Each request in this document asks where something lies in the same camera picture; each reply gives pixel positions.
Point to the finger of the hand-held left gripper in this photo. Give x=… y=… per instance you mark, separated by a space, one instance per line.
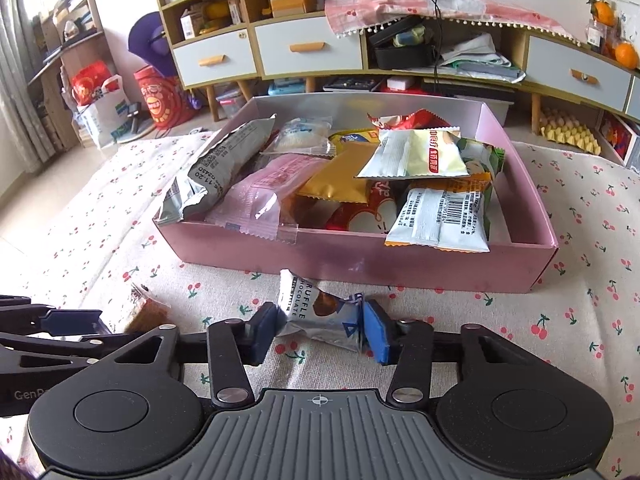
x=75 y=321
x=50 y=352

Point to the pink cherry cloth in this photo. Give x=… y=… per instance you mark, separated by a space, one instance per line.
x=450 y=7

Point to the wooden bookshelf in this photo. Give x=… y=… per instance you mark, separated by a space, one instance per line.
x=65 y=35

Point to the white yellow snack packet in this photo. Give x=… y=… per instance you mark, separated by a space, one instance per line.
x=415 y=152

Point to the pink cardboard box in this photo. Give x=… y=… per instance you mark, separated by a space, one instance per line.
x=400 y=265

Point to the stepped wooden cabinet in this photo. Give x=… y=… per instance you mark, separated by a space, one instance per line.
x=260 y=20

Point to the purple hat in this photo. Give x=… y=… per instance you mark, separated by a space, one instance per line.
x=147 y=40

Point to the round red bag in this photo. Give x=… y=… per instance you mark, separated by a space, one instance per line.
x=160 y=100

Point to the red gift bag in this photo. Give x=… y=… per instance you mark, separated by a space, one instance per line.
x=90 y=80

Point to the black case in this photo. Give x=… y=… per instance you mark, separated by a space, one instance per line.
x=400 y=55

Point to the orange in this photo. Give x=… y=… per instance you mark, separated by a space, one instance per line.
x=601 y=12
x=626 y=55

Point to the white barcode snack packet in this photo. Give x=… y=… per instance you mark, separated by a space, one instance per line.
x=440 y=220

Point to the white drawer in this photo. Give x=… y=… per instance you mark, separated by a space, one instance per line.
x=215 y=75
x=575 y=60
x=310 y=62
x=634 y=95

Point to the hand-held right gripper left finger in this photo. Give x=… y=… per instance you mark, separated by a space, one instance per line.
x=262 y=332

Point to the cherry print tablecloth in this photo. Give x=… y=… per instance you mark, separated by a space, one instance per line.
x=100 y=240

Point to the large grey snack packet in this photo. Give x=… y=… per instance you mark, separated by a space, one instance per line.
x=220 y=165

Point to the grey curtain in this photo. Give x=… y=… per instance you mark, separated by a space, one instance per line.
x=20 y=60

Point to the pink snack packet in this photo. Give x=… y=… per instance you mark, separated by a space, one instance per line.
x=260 y=195

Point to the yellow egg tray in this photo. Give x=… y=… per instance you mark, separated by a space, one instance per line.
x=570 y=132

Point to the blue-lid clear storage box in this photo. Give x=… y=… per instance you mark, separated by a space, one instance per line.
x=285 y=88

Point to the clear brown snack packet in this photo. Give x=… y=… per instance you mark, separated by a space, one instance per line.
x=150 y=312

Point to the red snack packet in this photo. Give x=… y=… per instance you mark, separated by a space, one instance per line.
x=365 y=210
x=410 y=120

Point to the white blue bread packet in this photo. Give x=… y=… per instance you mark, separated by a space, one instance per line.
x=300 y=135

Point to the gold snack packet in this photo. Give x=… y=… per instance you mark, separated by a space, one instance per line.
x=335 y=180

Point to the silver chocolate packet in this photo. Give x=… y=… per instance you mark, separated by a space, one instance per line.
x=320 y=315

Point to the yellow cardboard box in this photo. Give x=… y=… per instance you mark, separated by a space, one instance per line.
x=287 y=5

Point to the white patterned storage cube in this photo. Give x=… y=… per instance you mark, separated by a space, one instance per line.
x=620 y=140

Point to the green chips packet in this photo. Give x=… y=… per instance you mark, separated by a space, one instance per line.
x=482 y=157

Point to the pile of papers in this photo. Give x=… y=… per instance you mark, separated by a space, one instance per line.
x=480 y=60

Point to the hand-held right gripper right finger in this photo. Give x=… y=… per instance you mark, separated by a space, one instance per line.
x=380 y=332

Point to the white shopping bag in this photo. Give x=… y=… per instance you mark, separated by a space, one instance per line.
x=100 y=120

